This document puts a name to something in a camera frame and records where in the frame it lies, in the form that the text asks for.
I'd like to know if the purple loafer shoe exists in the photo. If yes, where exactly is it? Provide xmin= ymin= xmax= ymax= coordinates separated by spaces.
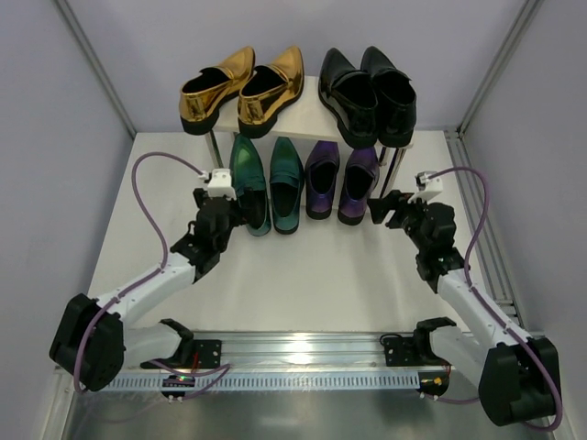
xmin=338 ymin=147 xmax=380 ymax=226
xmin=305 ymin=140 xmax=340 ymax=220

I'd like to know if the green loafer shoe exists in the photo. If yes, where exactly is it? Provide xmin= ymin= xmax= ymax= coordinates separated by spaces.
xmin=229 ymin=134 xmax=271 ymax=237
xmin=270 ymin=137 xmax=305 ymax=235

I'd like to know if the black loafer shoe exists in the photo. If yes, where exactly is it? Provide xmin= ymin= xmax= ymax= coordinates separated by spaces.
xmin=360 ymin=46 xmax=416 ymax=149
xmin=318 ymin=48 xmax=378 ymax=149

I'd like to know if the gold loafer shoe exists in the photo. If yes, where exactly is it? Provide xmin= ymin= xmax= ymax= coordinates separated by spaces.
xmin=238 ymin=46 xmax=305 ymax=138
xmin=179 ymin=46 xmax=256 ymax=136

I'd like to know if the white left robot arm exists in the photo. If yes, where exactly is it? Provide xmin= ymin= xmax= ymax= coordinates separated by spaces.
xmin=49 ymin=189 xmax=243 ymax=391

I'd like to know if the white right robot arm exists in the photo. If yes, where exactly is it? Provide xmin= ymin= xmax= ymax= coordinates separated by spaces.
xmin=368 ymin=191 xmax=563 ymax=429

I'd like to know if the white two-tier shoe shelf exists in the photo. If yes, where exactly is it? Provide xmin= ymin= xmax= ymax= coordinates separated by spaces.
xmin=204 ymin=76 xmax=415 ymax=196

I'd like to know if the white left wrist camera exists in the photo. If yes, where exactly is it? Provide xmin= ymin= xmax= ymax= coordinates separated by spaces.
xmin=199 ymin=169 xmax=237 ymax=201

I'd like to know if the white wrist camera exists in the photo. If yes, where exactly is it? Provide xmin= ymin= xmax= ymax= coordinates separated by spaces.
xmin=410 ymin=171 xmax=444 ymax=203
xmin=199 ymin=169 xmax=237 ymax=201

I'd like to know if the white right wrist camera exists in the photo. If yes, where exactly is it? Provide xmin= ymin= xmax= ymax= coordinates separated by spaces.
xmin=410 ymin=171 xmax=444 ymax=203

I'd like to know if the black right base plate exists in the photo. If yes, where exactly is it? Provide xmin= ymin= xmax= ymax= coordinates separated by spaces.
xmin=379 ymin=333 xmax=424 ymax=368

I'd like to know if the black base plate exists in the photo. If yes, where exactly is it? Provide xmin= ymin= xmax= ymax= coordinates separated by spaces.
xmin=182 ymin=339 xmax=223 ymax=370
xmin=379 ymin=333 xmax=424 ymax=368

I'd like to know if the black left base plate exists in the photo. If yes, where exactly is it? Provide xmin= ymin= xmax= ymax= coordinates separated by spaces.
xmin=182 ymin=339 xmax=223 ymax=370

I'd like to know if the aluminium mounting rail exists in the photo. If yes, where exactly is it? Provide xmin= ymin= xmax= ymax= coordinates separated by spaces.
xmin=54 ymin=330 xmax=551 ymax=375

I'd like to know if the slotted grey cable duct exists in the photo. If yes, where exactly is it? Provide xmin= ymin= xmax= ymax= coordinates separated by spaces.
xmin=105 ymin=369 xmax=420 ymax=392

